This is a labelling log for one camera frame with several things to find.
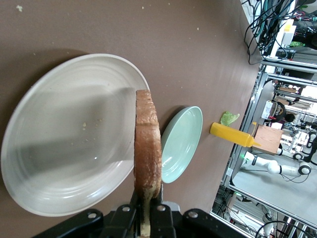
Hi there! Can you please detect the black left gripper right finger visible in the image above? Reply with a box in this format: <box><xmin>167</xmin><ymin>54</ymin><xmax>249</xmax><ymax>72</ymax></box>
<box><xmin>149</xmin><ymin>184</ymin><xmax>238</xmax><ymax>238</ymax></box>

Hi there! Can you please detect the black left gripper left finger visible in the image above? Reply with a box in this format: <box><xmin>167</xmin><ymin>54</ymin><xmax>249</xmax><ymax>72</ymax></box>
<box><xmin>32</xmin><ymin>190</ymin><xmax>142</xmax><ymax>238</ymax></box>

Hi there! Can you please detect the brown bread slice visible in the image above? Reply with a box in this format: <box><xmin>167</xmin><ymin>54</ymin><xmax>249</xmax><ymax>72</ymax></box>
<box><xmin>133</xmin><ymin>89</ymin><xmax>163</xmax><ymax>237</ymax></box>

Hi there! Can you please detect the aluminium frame rack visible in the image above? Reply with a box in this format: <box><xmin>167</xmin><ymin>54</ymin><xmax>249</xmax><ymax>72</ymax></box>
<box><xmin>210</xmin><ymin>61</ymin><xmax>317</xmax><ymax>238</ymax></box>

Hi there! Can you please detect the mint green plate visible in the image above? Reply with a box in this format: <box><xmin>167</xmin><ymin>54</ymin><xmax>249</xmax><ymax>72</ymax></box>
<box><xmin>160</xmin><ymin>106</ymin><xmax>204</xmax><ymax>184</ymax></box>

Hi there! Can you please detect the green lettuce leaf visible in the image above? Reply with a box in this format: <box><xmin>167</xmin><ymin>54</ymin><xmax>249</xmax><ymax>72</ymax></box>
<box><xmin>220</xmin><ymin>111</ymin><xmax>240</xmax><ymax>126</ymax></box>

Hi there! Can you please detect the brown table cover sheet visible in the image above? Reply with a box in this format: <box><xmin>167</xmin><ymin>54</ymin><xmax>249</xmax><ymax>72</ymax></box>
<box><xmin>0</xmin><ymin>0</ymin><xmax>263</xmax><ymax>238</ymax></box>

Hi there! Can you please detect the white box yellow label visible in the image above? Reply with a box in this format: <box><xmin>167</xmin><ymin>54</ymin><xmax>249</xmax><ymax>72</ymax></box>
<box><xmin>281</xmin><ymin>19</ymin><xmax>297</xmax><ymax>48</ymax></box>

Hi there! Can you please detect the tangled black cable bundle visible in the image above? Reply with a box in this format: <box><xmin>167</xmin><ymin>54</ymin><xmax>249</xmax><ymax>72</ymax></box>
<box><xmin>241</xmin><ymin>0</ymin><xmax>305</xmax><ymax>65</ymax></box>

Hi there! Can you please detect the yellow squeeze bottle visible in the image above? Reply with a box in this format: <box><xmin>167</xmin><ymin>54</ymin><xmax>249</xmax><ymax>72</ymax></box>
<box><xmin>210</xmin><ymin>121</ymin><xmax>262</xmax><ymax>149</ymax></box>

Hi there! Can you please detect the beige plate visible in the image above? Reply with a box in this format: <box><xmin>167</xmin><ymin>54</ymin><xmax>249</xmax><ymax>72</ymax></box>
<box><xmin>0</xmin><ymin>53</ymin><xmax>151</xmax><ymax>218</ymax></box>

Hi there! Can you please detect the wooden box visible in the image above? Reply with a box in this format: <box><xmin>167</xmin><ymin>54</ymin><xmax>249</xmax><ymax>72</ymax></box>
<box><xmin>252</xmin><ymin>124</ymin><xmax>283</xmax><ymax>156</ymax></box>

